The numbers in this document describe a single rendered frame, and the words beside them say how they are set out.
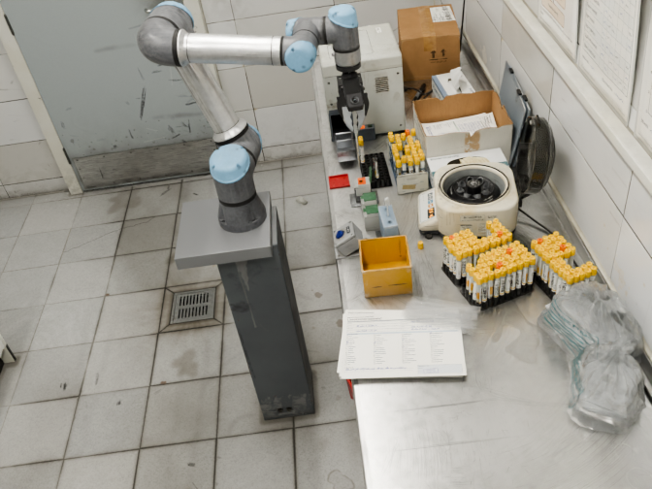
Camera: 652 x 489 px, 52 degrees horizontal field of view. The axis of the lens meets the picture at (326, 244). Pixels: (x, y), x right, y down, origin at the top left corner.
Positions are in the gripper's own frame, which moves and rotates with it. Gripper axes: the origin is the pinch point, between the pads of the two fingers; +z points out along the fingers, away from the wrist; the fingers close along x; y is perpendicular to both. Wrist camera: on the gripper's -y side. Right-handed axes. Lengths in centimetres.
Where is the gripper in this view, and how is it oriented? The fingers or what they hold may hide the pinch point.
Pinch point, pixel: (355, 128)
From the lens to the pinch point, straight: 202.5
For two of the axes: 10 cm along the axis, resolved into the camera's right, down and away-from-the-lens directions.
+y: -0.7, -6.4, 7.6
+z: 1.2, 7.6, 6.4
